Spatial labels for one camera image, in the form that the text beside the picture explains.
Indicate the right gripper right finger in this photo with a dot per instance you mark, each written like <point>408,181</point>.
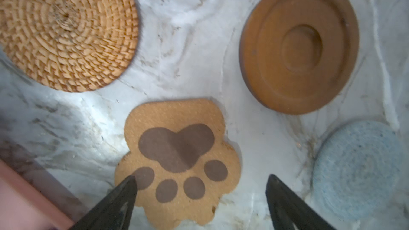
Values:
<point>288,211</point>

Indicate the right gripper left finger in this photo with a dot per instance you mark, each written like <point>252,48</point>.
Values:
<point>114,212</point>

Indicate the light blue woven coaster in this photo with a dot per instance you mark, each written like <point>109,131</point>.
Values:
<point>357,169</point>

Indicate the cork paw coaster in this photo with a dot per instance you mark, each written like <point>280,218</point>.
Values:
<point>180,160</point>

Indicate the brown wooden coaster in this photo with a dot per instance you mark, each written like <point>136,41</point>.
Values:
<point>297,55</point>

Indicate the woven rattan coaster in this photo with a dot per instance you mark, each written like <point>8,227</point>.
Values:
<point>70,45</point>

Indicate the pink silicone tray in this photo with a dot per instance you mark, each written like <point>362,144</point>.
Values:
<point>24,208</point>

